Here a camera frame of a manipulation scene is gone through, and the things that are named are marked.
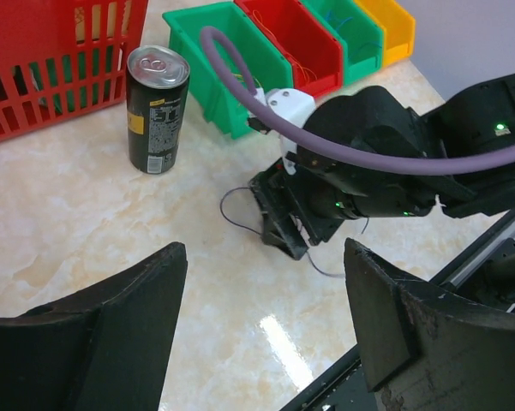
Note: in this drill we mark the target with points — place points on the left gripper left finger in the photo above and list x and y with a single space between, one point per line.
105 347

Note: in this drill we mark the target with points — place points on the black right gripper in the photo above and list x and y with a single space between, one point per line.
298 211

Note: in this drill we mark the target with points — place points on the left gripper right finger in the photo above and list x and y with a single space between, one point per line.
423 347

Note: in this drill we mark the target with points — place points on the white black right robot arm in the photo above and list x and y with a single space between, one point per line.
365 156

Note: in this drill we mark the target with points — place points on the red storage bin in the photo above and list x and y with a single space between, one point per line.
315 56

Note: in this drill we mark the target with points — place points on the right green storage bin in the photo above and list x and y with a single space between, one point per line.
360 37

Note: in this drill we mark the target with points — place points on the black drink can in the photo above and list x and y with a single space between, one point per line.
156 93

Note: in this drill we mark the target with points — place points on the yellow storage bin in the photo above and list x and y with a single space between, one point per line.
398 27

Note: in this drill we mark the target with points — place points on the red plastic shopping basket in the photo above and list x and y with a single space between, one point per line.
63 59

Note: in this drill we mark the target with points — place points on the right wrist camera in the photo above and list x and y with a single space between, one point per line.
295 107

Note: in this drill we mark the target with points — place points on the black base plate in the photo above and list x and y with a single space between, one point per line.
483 273

